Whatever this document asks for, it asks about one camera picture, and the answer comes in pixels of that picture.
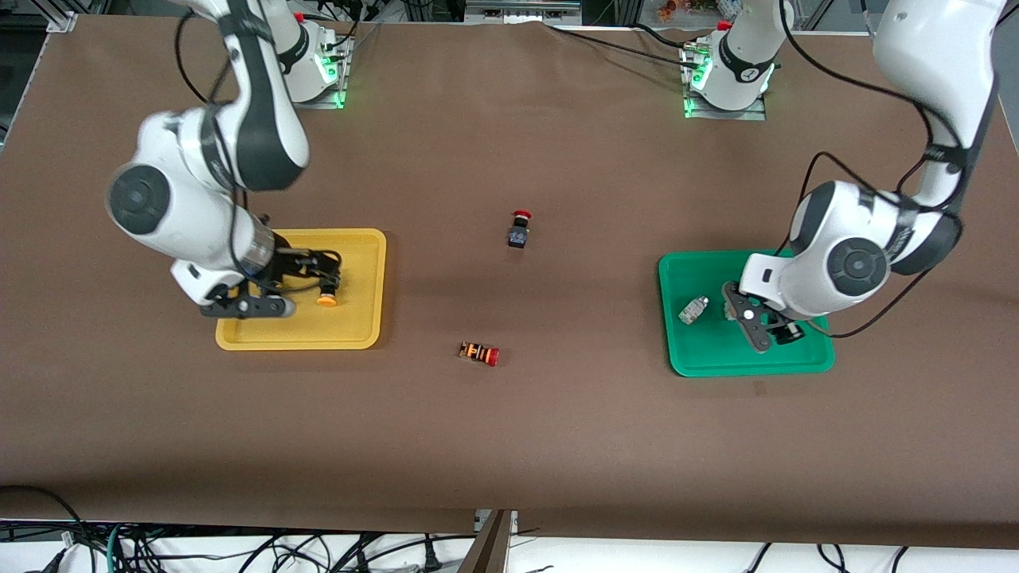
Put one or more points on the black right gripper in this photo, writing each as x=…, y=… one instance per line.
x=292, y=263

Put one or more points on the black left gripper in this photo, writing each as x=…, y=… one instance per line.
x=788, y=332

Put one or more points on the yellow cap push button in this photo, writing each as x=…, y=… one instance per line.
x=326, y=301

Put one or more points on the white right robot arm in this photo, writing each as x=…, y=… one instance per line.
x=263, y=135

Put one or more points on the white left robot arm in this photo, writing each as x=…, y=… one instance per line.
x=939, y=64

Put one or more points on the yellow plastic tray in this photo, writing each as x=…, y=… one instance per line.
x=358, y=318

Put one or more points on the green plastic tray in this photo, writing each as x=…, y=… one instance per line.
x=708, y=350

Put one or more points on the red button orange striped body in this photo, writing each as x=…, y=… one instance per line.
x=479, y=353

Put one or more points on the red mushroom button black body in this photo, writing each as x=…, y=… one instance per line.
x=519, y=229

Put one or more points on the brown table mat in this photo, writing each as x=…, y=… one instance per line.
x=509, y=446

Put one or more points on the metal table leg beam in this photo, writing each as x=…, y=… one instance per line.
x=489, y=545

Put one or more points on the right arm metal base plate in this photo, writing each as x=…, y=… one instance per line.
x=338, y=76

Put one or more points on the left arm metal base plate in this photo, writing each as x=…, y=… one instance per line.
x=716, y=114

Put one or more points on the aluminium frame bar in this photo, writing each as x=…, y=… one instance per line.
x=521, y=8

